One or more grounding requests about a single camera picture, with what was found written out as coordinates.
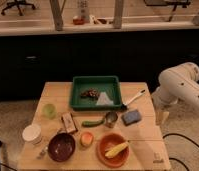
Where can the brown wooden block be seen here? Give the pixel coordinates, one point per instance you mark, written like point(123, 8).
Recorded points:
point(69, 123)

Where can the white round container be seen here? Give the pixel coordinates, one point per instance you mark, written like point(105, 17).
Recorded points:
point(32, 134)

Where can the small metal utensil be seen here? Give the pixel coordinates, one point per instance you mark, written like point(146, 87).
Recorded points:
point(42, 152)

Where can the purple bowl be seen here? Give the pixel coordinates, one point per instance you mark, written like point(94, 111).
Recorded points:
point(61, 147)

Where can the brown clump in tray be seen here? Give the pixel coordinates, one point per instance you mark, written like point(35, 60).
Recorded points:
point(90, 93)

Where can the clear plastic piece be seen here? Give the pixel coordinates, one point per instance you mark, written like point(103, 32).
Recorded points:
point(104, 99)

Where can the small metal cup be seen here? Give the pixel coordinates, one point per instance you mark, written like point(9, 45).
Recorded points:
point(111, 119)

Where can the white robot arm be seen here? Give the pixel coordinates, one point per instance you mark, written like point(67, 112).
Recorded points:
point(176, 83)

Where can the green plastic tray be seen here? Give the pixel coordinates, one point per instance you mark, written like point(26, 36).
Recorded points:
point(108, 84)

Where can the black office chair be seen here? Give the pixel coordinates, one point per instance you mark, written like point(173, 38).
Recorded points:
point(18, 4)

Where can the red white object on shelf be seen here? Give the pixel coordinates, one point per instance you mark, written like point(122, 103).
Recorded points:
point(82, 16)

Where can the blue sponge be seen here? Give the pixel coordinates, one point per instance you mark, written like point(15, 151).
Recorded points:
point(131, 117)

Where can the orange bowl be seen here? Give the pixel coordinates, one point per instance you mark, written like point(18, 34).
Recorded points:
point(108, 141)

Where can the green pepper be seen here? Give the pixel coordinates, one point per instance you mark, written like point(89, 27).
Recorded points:
point(93, 123)

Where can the yellow corn cob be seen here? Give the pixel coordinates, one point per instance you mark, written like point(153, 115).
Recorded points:
point(115, 150)

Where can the orange peach toy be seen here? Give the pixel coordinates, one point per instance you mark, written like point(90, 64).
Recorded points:
point(86, 139)

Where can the light green cup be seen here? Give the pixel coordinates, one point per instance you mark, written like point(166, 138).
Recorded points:
point(49, 111)

